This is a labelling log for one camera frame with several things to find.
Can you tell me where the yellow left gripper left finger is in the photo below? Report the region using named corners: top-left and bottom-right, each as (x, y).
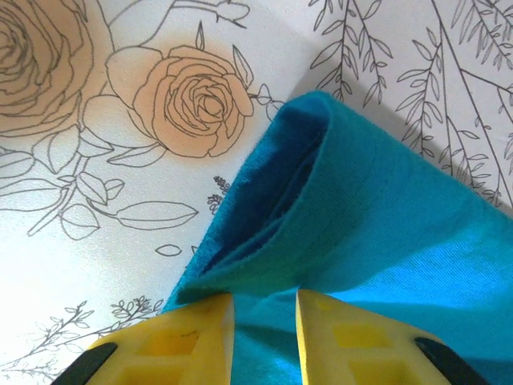
top-left (51, 294), bottom-right (237, 385)

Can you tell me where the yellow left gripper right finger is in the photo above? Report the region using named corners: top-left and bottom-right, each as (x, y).
top-left (295, 289), bottom-right (494, 385)

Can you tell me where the blue t-shirt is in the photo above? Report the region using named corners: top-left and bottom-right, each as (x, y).
top-left (162, 90), bottom-right (513, 385)

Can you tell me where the floral table cover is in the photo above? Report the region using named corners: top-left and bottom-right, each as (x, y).
top-left (0, 0), bottom-right (513, 385)

